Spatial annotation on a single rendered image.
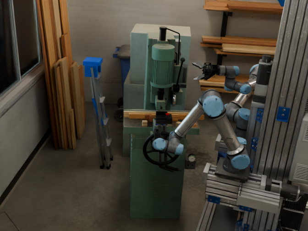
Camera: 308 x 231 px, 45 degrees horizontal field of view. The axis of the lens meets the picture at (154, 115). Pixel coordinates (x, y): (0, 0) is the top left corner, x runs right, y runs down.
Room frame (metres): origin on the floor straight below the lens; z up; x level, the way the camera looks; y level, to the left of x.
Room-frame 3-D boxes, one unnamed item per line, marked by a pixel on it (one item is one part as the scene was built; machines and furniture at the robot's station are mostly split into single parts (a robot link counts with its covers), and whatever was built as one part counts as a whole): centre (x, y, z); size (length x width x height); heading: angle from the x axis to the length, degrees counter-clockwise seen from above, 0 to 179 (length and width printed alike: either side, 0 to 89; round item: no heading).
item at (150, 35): (3.07, -0.02, 1.16); 0.22 x 0.22 x 0.72; 5
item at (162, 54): (2.78, -0.04, 1.35); 0.18 x 0.18 x 0.31
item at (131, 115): (2.79, -0.10, 0.92); 0.62 x 0.02 x 0.04; 95
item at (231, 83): (2.73, -0.58, 1.25); 0.11 x 0.08 x 0.11; 40
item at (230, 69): (2.74, -0.57, 1.35); 0.11 x 0.08 x 0.09; 95
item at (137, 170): (2.90, -0.03, 0.36); 0.58 x 0.45 x 0.71; 5
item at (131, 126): (2.68, -0.06, 0.87); 0.61 x 0.30 x 0.06; 95
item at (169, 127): (2.59, -0.07, 0.92); 0.15 x 0.13 x 0.09; 95
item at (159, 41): (2.92, -0.03, 1.54); 0.08 x 0.08 x 0.17; 5
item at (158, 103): (2.80, -0.05, 1.03); 0.14 x 0.07 x 0.09; 5
